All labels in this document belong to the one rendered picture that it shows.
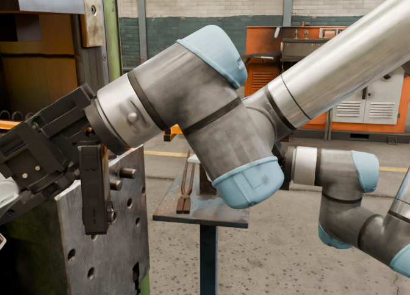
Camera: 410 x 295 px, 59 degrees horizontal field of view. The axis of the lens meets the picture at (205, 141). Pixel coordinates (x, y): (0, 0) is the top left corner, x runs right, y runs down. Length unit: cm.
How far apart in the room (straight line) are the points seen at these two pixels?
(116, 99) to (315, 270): 186
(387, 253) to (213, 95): 44
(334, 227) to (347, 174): 11
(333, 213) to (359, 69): 35
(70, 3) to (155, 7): 789
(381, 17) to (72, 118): 36
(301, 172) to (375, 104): 378
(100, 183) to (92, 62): 82
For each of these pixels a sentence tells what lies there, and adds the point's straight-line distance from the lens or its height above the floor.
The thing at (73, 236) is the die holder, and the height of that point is 80.
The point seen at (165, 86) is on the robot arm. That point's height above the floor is 118.
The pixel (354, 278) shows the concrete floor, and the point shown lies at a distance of 214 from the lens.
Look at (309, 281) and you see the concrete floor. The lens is 205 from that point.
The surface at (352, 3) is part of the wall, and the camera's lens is 844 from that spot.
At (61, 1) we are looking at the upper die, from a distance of 88.
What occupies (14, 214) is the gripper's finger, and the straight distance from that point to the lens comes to 43.
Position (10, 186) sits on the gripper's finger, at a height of 108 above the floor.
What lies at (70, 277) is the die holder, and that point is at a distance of 90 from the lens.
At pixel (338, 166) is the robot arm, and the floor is 100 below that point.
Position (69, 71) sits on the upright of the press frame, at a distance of 119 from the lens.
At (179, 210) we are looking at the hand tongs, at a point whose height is 69.
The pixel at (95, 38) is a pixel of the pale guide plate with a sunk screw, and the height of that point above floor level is 121.
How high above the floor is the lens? 124
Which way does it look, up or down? 18 degrees down
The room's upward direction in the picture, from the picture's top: straight up
